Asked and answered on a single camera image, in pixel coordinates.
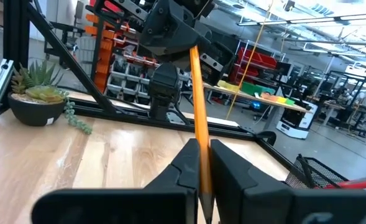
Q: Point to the black mesh desk organizer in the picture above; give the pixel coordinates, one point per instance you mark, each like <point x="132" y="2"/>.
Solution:
<point x="319" y="174"/>

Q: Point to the wooden workbench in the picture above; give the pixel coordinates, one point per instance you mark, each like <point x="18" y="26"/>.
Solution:
<point x="263" y="99"/>

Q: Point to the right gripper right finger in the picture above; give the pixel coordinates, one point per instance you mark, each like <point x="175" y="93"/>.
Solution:
<point x="263" y="205"/>

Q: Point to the shelf with red bins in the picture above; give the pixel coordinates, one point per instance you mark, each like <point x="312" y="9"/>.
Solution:
<point x="257" y="59"/>

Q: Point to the potted succulent plant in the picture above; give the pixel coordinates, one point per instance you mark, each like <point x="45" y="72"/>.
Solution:
<point x="35" y="112"/>

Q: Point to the black metal cart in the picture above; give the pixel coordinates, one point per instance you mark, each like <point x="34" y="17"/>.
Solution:
<point x="61" y="28"/>

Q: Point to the black aluminium table frame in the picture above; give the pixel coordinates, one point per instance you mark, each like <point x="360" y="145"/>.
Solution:
<point x="15" y="31"/>

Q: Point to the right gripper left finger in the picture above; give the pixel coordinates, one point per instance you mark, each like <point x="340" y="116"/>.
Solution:
<point x="123" y="208"/>

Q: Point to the black frame corner brace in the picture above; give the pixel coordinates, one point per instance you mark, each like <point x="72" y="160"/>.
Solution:
<point x="266" y="137"/>

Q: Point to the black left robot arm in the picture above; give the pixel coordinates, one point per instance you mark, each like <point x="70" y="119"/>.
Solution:
<point x="164" y="87"/>

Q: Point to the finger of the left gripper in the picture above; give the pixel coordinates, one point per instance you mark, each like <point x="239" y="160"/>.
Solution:
<point x="217" y="62"/>
<point x="170" y="31"/>

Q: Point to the yellow pencil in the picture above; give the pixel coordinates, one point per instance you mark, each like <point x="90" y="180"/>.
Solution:
<point x="201" y="124"/>

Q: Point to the white mobile robot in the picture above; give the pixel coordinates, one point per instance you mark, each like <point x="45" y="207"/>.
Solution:
<point x="294" y="127"/>

